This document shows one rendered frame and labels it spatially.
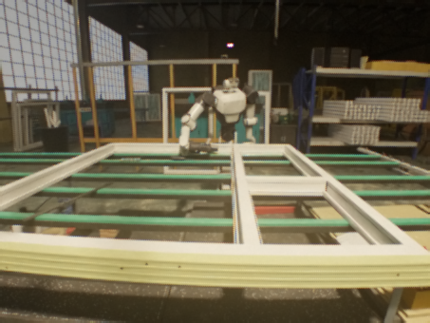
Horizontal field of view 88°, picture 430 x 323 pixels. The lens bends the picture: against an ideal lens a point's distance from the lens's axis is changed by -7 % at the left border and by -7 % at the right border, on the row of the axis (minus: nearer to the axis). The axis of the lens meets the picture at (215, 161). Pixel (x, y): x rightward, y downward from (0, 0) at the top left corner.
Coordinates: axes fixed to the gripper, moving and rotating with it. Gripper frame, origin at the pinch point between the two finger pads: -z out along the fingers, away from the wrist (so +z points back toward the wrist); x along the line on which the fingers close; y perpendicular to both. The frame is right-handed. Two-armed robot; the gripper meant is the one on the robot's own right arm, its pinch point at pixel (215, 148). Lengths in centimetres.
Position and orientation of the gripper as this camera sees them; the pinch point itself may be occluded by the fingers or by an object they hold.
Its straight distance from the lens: 181.5
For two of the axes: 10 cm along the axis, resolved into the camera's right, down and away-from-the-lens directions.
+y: -0.1, 9.7, 2.5
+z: -10.0, -0.2, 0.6
